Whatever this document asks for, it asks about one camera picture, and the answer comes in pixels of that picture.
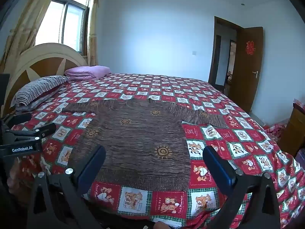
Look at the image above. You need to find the cream and brown headboard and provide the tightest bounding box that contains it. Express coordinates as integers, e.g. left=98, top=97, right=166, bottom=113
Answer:
left=1, top=43, right=88, bottom=117

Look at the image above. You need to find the yellow curtain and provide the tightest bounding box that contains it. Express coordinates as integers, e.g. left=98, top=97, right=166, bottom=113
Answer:
left=86, top=0, right=103, bottom=67
left=0, top=0, right=63, bottom=72

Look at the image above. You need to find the black panel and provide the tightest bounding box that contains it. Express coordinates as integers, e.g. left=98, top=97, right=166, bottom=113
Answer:
left=0, top=73, right=10, bottom=106

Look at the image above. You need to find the grey striped pillow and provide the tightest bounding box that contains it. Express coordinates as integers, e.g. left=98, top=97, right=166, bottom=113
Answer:
left=11, top=76, right=72, bottom=112

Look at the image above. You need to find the brown knitted sweater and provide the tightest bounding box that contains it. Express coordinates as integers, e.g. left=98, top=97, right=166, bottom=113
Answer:
left=62, top=98, right=228, bottom=192

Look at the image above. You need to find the brown door frame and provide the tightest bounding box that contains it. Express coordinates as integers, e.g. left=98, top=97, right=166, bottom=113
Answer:
left=208, top=16, right=244, bottom=93

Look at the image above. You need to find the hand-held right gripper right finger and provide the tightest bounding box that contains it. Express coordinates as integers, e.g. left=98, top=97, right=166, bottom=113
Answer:
left=203, top=145, right=281, bottom=229

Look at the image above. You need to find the red cloth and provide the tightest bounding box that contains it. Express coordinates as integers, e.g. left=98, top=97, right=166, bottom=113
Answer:
left=263, top=123, right=289, bottom=139

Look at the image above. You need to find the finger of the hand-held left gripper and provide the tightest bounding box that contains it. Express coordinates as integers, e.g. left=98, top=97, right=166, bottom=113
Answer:
left=5, top=123, right=57, bottom=144
left=2, top=113, right=32, bottom=127

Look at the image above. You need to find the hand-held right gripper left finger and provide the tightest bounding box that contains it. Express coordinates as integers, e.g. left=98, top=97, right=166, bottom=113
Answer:
left=29, top=145, right=106, bottom=229

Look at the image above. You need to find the red door decoration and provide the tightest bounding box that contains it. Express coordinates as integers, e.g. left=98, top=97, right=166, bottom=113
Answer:
left=245, top=40, right=256, bottom=55

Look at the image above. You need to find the brown wooden door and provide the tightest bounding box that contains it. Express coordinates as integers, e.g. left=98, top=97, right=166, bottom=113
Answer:
left=227, top=27, right=264, bottom=114

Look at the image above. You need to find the brown cardboard box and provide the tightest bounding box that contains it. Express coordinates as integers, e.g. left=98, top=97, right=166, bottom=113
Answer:
left=279, top=99, right=305, bottom=158

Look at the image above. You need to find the red checked printed blanket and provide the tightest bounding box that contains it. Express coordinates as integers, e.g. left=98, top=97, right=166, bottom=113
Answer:
left=10, top=73, right=301, bottom=229

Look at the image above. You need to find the folded pink blanket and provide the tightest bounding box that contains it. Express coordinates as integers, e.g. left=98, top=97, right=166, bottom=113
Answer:
left=64, top=65, right=111, bottom=81

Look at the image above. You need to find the window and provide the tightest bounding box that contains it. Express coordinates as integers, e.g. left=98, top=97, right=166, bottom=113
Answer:
left=35, top=0, right=93, bottom=53

